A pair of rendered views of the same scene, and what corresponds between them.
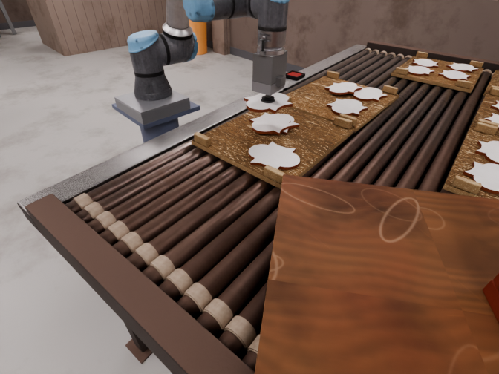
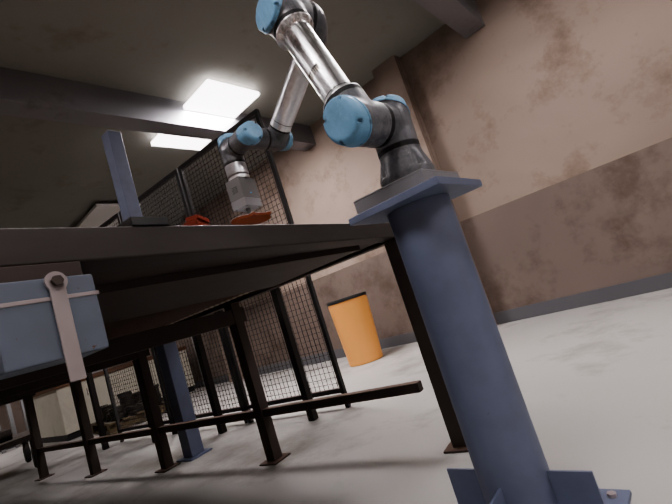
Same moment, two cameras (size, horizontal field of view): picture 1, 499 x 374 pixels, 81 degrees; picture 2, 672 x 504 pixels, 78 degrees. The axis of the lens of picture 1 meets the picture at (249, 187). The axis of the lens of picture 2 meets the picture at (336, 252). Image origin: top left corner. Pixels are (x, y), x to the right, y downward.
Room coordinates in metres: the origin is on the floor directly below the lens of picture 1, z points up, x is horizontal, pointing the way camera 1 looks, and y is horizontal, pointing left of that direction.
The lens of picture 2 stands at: (2.26, 0.07, 0.66)
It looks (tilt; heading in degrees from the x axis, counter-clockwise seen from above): 7 degrees up; 175
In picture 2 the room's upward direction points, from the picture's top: 18 degrees counter-clockwise
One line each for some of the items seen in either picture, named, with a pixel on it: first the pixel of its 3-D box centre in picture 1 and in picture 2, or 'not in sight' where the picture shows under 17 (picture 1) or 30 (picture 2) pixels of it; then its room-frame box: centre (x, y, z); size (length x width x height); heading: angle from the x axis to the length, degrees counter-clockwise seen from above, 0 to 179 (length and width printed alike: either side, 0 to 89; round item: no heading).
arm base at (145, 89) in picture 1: (151, 81); (403, 165); (1.20, 0.41, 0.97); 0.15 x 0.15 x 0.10
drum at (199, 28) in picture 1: (195, 30); not in sight; (5.43, 0.96, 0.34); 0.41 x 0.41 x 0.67
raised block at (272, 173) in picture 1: (274, 174); not in sight; (0.61, -0.06, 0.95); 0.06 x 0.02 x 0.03; 51
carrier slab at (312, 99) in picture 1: (338, 99); not in sight; (1.16, -0.35, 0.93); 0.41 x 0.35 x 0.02; 140
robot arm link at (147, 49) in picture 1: (147, 51); (389, 125); (1.21, 0.41, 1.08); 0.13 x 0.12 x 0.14; 130
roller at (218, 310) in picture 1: (390, 125); not in sight; (1.00, -0.52, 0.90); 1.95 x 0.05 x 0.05; 142
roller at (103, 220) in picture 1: (308, 100); not in sight; (1.21, -0.24, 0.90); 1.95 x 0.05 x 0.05; 142
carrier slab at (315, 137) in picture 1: (275, 136); not in sight; (0.84, -0.08, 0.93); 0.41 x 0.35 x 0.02; 141
